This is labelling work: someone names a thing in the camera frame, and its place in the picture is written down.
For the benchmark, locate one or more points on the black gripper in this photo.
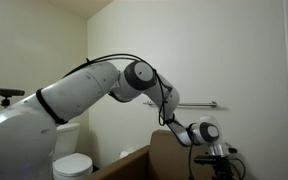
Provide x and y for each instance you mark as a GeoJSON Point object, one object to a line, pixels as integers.
{"type": "Point", "coordinates": [223, 171]}

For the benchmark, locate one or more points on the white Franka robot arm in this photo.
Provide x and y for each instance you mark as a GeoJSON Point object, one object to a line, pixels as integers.
{"type": "Point", "coordinates": [74, 93]}

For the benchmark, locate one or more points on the brown cardboard box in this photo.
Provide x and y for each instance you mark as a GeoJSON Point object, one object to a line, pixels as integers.
{"type": "Point", "coordinates": [164, 156]}

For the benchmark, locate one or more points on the white toilet paper roll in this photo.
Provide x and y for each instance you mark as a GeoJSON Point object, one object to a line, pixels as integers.
{"type": "Point", "coordinates": [124, 154]}

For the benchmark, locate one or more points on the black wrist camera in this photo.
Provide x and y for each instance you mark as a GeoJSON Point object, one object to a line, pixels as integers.
{"type": "Point", "coordinates": [207, 160]}

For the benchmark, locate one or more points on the metal wall grab bar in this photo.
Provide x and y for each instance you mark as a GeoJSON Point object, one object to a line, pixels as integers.
{"type": "Point", "coordinates": [197, 104]}

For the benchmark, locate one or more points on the black camera on stand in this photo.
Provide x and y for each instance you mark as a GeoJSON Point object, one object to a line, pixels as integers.
{"type": "Point", "coordinates": [4, 92]}

